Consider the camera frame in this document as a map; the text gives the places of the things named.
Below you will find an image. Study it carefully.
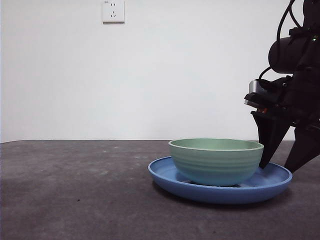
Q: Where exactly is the green ribbed bowl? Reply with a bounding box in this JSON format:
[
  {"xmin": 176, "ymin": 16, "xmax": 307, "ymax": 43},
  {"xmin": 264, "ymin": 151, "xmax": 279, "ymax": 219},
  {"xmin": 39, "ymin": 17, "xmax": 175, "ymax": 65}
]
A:
[{"xmin": 168, "ymin": 138, "xmax": 265, "ymax": 187}]

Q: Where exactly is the blue plate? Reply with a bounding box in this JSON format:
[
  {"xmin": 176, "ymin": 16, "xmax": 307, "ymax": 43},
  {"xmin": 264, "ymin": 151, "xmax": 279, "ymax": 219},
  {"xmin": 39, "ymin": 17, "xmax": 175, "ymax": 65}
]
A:
[{"xmin": 147, "ymin": 156, "xmax": 293, "ymax": 205}]

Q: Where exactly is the short black cable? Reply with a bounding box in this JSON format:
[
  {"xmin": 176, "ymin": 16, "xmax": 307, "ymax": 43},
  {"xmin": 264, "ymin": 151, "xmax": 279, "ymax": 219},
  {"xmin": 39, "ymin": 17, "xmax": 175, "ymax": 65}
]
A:
[{"xmin": 259, "ymin": 65, "xmax": 273, "ymax": 81}]

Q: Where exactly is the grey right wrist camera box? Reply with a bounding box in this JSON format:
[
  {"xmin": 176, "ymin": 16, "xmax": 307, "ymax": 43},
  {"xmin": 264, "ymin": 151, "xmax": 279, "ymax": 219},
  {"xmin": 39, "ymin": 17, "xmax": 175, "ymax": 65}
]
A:
[{"xmin": 248, "ymin": 79, "xmax": 264, "ymax": 95}]

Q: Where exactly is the long black cable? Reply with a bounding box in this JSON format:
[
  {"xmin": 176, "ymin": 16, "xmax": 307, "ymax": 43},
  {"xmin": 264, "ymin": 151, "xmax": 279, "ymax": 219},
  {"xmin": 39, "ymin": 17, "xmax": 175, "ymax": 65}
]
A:
[{"xmin": 276, "ymin": 0, "xmax": 297, "ymax": 42}]

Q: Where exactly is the white wall socket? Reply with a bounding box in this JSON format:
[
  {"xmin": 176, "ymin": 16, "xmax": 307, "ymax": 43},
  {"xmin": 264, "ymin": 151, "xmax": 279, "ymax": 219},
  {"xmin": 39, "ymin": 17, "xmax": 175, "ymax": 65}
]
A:
[{"xmin": 101, "ymin": 0, "xmax": 125, "ymax": 25}]

